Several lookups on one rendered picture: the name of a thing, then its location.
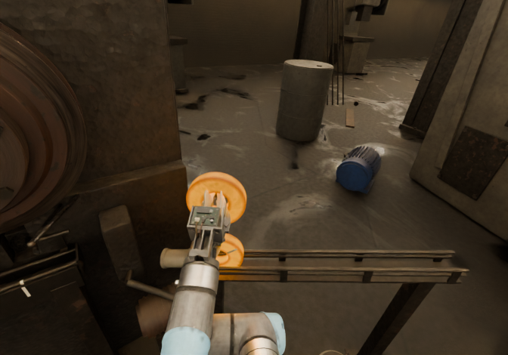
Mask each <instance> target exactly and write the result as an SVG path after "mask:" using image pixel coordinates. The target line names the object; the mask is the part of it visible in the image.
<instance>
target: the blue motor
mask: <svg viewBox="0 0 508 355"><path fill-rule="evenodd" d="M381 163H382V162H381V158H380V155H379V154H378V152H377V151H375V149H373V148H371V147H369V146H367V147H365V146H363V147H362V146H360V147H356V148H354V149H353V150H352V151H351V152H350V153H349V154H348V155H347V156H346V157H345V158H344V159H343V160H342V162H341V163H340V165H339V167H338V168H337V170H336V182H338V183H340V184H341V185H342V186H343V187H344V188H346V189H348V190H353V191H360V192H362V193H365V194H367V193H368V191H369V190H370V188H371V187H372V185H373V183H374V181H375V179H374V177H375V176H376V173H377V172H378V171H379V169H380V166H381Z"/></svg>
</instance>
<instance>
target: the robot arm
mask: <svg viewBox="0 0 508 355"><path fill-rule="evenodd" d="M215 198H217V200H216V205H217V207H212V206H213V205H214V204H213V202H214V199H215ZM191 215H192V217H191ZM230 225H231V216H230V213H229V211H228V208H227V203H226V201H225V197H224V196H223V195H222V191H221V193H209V192H208V190H205V193H204V200H203V202H202V204H201V206H196V205H195V206H194V205H192V209H191V212H190V217H189V220H188V223H187V230H188V232H189V236H190V240H191V241H194V244H193V247H192V249H190V252H189V255H188V256H187V257H186V258H185V259H184V263H183V267H182V269H181V273H180V276H179V280H176V281H175V285H176V286H177V289H176V291H175V296H174V299H173V302H172V308H171V311H170V314H169V320H168V324H167V327H166V333H165V335H164V336H163V340H162V350H161V354H160V355H282V354H283V352H284V351H285V346H286V336H285V329H284V325H283V320H282V318H281V316H280V315H279V314H278V313H266V312H259V313H217V314H214V309H215V297H216V295H217V289H218V279H219V271H218V270H219V262H218V261H217V260H216V258H217V256H218V254H219V252H220V249H221V244H222V243H223V242H225V234H226V233H229V228H230Z"/></svg>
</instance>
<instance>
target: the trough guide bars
mask: <svg viewBox="0 0 508 355"><path fill-rule="evenodd" d="M375 254H420V255H375ZM454 254H455V252H454V250H286V249H279V250H263V249H244V253H243V257H244V258H279V261H286V258H355V261H362V260H363V258H434V259H433V261H434V262H441V260H442V258H452V255H454ZM218 271H219V275H280V282H287V275H290V276H363V279H362V283H370V280H371V277H372V276H449V278H448V280H447V282H448V283H447V284H455V282H456V281H457V280H458V278H459V277H460V276H466V273H468V272H469V269H468V268H454V267H219V270H218Z"/></svg>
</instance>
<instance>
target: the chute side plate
mask: <svg viewBox="0 0 508 355"><path fill-rule="evenodd" d="M75 281H76V282H77V284H78V286H79V287H81V286H84V285H85V282H84V280H83V278H82V275H81V273H80V272H79V269H78V267H77V266H74V267H71V268H68V269H66V270H62V271H60V272H57V273H54V274H51V275H50V276H46V277H43V278H41V279H37V280H36V281H33V282H29V283H27V284H25V285H22V286H19V287H16V288H15V289H11V290H8V291H6V292H3V293H1V294H0V320H1V319H3V318H5V317H7V316H10V315H12V314H15V313H18V312H20V311H22V310H25V309H27V308H29V307H32V306H35V305H37V304H40V303H42V302H44V301H47V300H49V299H52V298H53V297H54V296H53V295H52V293H51V291H52V290H54V289H57V288H60V287H61V286H65V285H67V284H70V283H72V282H75ZM23 287H25V288H26V290H27V291H28V292H29V293H30V295H31V296H29V297H28V296H27V295H26V293H25V292H24V291H23V290H22V288H23Z"/></svg>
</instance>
